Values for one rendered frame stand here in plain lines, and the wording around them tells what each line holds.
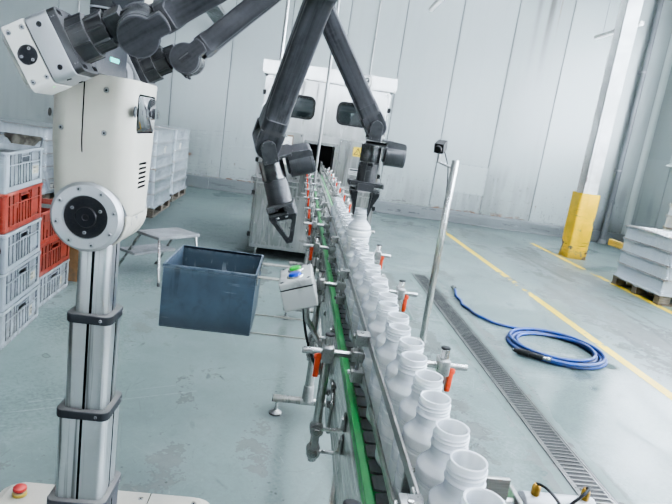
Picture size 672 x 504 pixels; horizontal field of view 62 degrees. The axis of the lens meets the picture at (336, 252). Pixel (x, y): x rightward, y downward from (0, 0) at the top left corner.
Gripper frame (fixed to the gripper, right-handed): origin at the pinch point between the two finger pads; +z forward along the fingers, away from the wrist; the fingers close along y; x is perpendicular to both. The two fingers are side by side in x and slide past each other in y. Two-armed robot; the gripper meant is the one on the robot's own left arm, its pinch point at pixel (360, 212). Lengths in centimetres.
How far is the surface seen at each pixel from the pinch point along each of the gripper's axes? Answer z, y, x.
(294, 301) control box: 17.5, 16.3, 37.7
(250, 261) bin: 32, 33, -53
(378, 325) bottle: 11, 2, 67
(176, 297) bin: 40, 54, -23
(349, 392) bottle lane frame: 24, 5, 67
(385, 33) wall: -229, -112, -996
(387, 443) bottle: 19, 2, 91
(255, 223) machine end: 87, 58, -445
